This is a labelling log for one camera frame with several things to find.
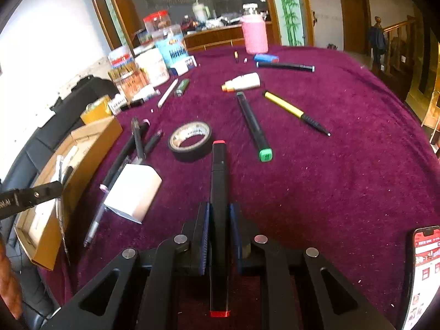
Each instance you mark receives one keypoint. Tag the white plastic jar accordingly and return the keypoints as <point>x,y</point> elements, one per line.
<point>153,67</point>

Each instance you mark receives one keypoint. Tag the yellow packing tape roll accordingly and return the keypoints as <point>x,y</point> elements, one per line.
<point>96,110</point>

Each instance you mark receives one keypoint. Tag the wooden cabinet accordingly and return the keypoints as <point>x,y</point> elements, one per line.
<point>213,37</point>

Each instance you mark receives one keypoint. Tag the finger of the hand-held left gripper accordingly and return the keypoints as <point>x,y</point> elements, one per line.
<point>34,197</point>

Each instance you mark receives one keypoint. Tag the white tumbler with straw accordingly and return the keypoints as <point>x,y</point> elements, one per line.
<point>200,12</point>

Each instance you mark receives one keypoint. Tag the white power adapter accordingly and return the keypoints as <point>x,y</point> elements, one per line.
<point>134,192</point>

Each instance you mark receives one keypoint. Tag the person's left forearm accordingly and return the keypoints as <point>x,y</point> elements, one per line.
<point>8,282</point>

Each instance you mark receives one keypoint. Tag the pink knit covered bottle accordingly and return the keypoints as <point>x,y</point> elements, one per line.
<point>255,32</point>

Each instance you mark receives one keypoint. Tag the black marker with green cap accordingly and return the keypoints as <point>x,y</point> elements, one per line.
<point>254,127</point>

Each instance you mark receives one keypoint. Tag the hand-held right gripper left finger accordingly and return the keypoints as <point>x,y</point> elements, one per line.
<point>204,237</point>

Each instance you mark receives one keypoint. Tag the wood framed mirror bamboo border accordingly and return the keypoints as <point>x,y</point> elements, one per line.
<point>288,10</point>

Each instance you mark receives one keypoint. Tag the shallow cardboard box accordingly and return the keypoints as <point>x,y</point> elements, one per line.
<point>89,141</point>

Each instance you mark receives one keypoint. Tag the clear jar with red lid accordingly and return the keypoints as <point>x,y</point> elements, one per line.
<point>156,22</point>

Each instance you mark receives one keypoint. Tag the white tube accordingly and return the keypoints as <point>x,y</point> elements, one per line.
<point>147,92</point>

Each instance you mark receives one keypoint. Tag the green lighter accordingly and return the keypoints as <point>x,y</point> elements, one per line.
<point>182,87</point>

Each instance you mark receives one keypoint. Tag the small white and blue box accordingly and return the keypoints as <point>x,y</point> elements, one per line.
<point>184,65</point>

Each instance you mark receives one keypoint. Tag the wooden stair railing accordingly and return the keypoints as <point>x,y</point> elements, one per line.
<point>398,51</point>

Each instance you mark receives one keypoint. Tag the brown wooden door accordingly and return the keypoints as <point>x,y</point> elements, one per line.
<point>354,20</point>

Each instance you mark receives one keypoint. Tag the slim white pen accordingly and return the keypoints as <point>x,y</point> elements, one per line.
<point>167,92</point>

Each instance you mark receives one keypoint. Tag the clear jar with blue label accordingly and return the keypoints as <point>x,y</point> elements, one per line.
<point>172,50</point>

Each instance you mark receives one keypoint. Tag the yellow and black pen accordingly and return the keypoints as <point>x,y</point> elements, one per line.
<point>285,108</point>

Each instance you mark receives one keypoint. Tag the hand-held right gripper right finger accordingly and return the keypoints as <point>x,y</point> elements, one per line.
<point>235,237</point>

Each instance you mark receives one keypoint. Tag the white glue bottle orange cap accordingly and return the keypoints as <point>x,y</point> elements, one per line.
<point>245,81</point>

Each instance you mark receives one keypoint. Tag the black pen with pink ends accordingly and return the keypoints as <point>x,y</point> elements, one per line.
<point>120,158</point>

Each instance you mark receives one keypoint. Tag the blue lighter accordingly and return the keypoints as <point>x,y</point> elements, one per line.
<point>266,58</point>

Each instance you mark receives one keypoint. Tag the wooden chair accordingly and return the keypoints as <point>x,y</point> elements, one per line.
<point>433,120</point>

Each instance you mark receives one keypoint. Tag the smartphone with lit screen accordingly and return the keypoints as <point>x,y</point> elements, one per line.
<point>424,275</point>

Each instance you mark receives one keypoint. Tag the black marker with blue ends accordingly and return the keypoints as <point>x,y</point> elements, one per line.
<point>285,66</point>

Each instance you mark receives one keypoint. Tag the black marker with red caps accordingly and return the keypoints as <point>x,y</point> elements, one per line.
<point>219,185</point>

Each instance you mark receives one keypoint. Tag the black tape roll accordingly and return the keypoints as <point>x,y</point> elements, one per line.
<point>177,151</point>

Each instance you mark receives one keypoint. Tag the maroon tablecloth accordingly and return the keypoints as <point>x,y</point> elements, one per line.
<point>326,178</point>

